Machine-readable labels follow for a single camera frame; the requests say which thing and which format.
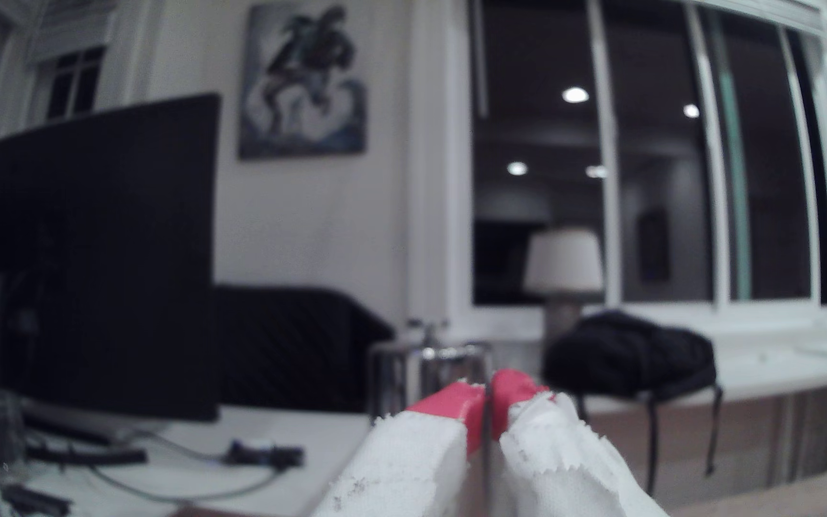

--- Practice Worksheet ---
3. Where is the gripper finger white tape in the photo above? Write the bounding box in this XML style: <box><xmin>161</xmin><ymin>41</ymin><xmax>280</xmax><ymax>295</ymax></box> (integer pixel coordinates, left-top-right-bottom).
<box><xmin>491</xmin><ymin>370</ymin><xmax>669</xmax><ymax>517</ymax></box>
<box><xmin>311</xmin><ymin>382</ymin><xmax>488</xmax><ymax>517</ymax></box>

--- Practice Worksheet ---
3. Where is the brushed metal cylinder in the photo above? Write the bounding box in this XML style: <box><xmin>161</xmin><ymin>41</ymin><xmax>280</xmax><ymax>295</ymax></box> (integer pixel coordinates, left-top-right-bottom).
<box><xmin>367</xmin><ymin>319</ymin><xmax>495</xmax><ymax>425</ymax></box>

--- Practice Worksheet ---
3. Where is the small black electronic device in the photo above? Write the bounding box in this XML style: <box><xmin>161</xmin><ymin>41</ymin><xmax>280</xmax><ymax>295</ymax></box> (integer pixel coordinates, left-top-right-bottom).
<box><xmin>225</xmin><ymin>439</ymin><xmax>305</xmax><ymax>472</ymax></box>

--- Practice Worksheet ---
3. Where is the black sofa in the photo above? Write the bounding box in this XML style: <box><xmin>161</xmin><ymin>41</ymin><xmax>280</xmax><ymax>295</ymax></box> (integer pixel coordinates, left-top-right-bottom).
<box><xmin>212</xmin><ymin>285</ymin><xmax>396</xmax><ymax>414</ymax></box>

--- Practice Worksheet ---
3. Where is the large white framed window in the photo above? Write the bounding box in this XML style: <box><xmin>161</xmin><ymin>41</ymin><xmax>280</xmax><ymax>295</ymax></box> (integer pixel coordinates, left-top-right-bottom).
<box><xmin>449</xmin><ymin>0</ymin><xmax>827</xmax><ymax>327</ymax></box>

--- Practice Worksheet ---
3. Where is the table lamp white shade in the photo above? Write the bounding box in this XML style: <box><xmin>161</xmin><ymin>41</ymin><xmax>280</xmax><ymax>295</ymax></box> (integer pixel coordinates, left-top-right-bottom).
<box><xmin>523</xmin><ymin>228</ymin><xmax>605</xmax><ymax>353</ymax></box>

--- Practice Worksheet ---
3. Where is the white sideboard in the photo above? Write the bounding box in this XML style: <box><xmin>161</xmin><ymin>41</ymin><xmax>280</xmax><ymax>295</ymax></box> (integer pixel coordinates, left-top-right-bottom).
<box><xmin>579</xmin><ymin>337</ymin><xmax>827</xmax><ymax>496</ymax></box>

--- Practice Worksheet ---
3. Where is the black computer monitor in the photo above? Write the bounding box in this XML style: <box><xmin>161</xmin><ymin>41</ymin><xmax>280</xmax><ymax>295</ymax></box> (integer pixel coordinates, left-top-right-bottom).
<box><xmin>0</xmin><ymin>93</ymin><xmax>222</xmax><ymax>423</ymax></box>

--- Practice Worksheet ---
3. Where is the clear drinking glass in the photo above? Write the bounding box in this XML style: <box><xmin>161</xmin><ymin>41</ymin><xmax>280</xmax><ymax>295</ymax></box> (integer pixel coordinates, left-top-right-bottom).
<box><xmin>0</xmin><ymin>388</ymin><xmax>27</xmax><ymax>483</ymax></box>

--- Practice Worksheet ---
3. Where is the small white framed window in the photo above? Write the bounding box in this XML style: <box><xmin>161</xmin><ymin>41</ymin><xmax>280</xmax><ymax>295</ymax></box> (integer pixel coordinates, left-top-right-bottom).
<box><xmin>40</xmin><ymin>46</ymin><xmax>107</xmax><ymax>123</ymax></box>

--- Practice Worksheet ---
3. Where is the black bag with straps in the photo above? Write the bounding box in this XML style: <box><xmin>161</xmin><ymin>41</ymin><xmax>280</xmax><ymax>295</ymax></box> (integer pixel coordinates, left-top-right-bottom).
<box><xmin>541</xmin><ymin>310</ymin><xmax>723</xmax><ymax>496</ymax></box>

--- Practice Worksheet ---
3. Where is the grey cable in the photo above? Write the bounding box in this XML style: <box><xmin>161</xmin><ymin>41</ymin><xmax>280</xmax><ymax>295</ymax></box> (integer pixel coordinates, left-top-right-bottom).
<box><xmin>90</xmin><ymin>449</ymin><xmax>292</xmax><ymax>505</ymax></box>

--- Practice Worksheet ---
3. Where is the framed wall painting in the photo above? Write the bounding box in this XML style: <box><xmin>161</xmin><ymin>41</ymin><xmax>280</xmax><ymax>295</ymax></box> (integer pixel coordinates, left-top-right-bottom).
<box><xmin>238</xmin><ymin>3</ymin><xmax>369</xmax><ymax>160</ymax></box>

